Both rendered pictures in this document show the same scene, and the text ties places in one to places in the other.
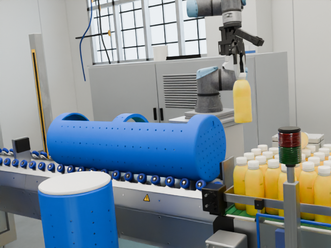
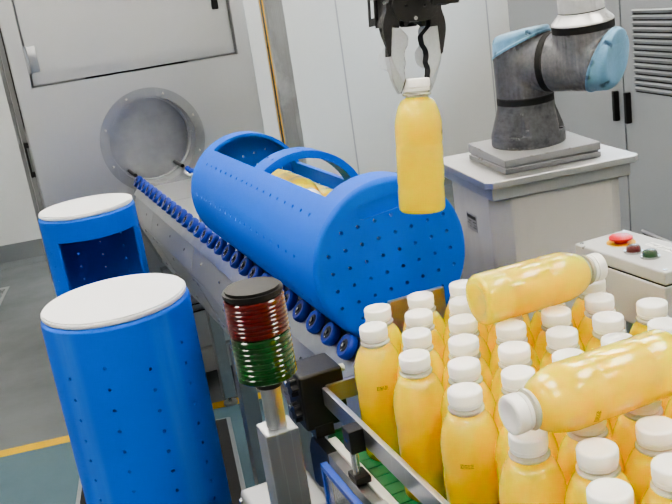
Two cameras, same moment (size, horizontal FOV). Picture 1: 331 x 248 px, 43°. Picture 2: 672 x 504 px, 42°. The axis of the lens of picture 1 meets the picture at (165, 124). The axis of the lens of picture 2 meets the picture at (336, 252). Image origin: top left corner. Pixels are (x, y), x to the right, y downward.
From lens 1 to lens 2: 106 cm
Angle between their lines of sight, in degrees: 35
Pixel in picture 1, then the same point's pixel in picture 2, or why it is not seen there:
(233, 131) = (570, 201)
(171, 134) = (296, 218)
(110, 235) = (157, 419)
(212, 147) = (396, 259)
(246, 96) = (413, 144)
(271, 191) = not seen: hidden behind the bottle
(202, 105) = (499, 130)
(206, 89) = (506, 88)
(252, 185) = (360, 387)
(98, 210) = (119, 368)
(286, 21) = not seen: outside the picture
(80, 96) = not seen: hidden behind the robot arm
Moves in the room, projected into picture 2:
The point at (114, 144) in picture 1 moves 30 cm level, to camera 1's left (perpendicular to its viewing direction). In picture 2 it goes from (241, 221) to (137, 218)
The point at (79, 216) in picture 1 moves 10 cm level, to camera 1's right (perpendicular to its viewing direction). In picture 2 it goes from (80, 374) to (119, 380)
